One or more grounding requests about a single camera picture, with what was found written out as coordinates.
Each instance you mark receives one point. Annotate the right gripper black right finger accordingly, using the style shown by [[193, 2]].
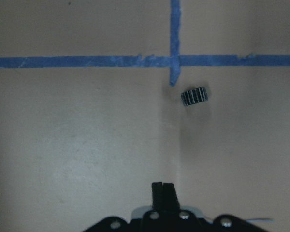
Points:
[[170, 200]]

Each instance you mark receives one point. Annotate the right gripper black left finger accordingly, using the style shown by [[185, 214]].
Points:
[[157, 195]]

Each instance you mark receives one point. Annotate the black gear sideways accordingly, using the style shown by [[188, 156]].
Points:
[[194, 96]]

